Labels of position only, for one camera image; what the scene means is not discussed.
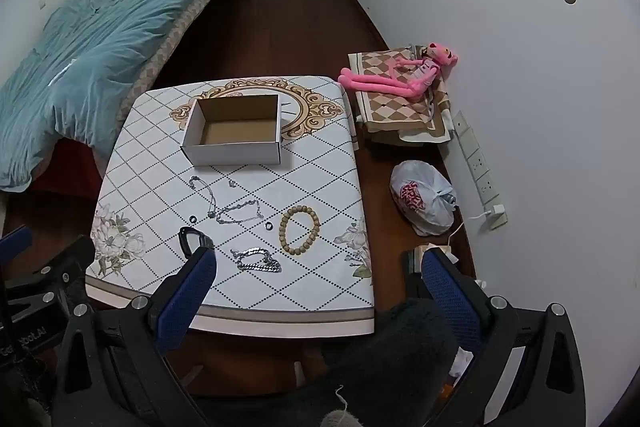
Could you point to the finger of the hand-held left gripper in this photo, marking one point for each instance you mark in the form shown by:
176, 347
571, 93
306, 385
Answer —
60, 264
15, 244

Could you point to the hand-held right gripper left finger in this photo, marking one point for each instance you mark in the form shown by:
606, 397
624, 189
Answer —
185, 299

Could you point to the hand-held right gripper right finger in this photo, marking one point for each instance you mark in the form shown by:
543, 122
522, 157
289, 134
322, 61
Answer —
450, 302

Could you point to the black bangle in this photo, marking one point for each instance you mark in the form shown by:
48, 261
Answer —
187, 233

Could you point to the cardboard box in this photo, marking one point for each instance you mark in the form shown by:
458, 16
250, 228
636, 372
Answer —
230, 154

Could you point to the small box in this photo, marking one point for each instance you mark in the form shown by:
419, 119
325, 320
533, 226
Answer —
435, 252

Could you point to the dark fleece clothing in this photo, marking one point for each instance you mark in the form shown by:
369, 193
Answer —
390, 357

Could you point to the white charger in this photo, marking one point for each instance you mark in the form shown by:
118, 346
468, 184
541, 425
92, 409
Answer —
496, 216

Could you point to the white plastic bag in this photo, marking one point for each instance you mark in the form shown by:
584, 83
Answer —
415, 187

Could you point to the brown checkered folded cloth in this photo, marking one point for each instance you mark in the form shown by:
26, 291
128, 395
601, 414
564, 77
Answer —
395, 117

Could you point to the blue duvet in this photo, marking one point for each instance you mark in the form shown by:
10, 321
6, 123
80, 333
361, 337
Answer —
100, 47

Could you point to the pink plush toy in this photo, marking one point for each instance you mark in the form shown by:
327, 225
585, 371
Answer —
400, 84

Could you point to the white wall socket strip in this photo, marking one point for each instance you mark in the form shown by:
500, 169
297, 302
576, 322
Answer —
477, 162

